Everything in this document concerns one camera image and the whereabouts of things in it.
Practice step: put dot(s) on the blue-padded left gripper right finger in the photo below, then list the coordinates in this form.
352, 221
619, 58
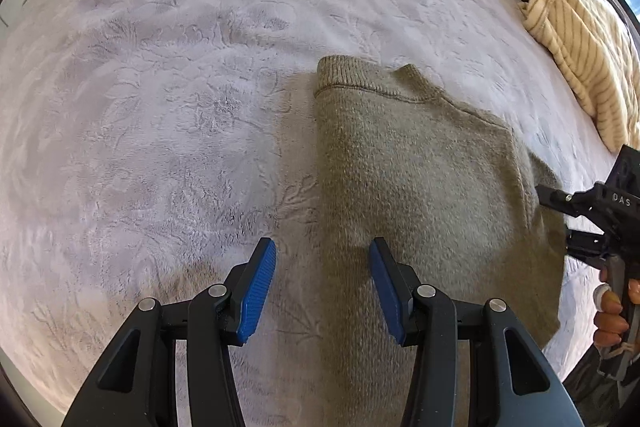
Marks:
394, 282

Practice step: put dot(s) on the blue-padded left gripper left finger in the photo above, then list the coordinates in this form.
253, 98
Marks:
248, 285

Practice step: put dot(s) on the grey-brown fuzzy sweater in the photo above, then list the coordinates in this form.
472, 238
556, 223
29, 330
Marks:
452, 190

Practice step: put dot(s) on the right hand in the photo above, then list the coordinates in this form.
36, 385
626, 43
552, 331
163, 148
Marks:
609, 321

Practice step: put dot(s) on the cream striped knit garment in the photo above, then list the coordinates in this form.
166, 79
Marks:
595, 52

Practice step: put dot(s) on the lavender plush bed blanket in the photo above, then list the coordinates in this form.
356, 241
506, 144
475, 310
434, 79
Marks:
146, 146

